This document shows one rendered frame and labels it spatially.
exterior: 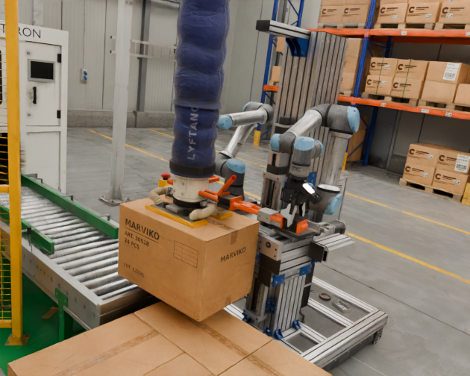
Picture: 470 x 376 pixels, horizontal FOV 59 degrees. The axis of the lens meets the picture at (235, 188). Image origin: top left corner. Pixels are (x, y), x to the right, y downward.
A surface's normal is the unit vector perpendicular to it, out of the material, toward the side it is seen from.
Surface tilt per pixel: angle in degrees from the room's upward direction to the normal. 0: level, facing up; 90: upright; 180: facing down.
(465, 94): 89
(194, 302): 91
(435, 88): 87
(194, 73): 74
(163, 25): 90
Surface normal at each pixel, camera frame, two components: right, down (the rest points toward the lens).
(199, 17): -0.01, 0.09
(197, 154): 0.22, 0.03
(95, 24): 0.68, 0.27
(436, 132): -0.73, 0.10
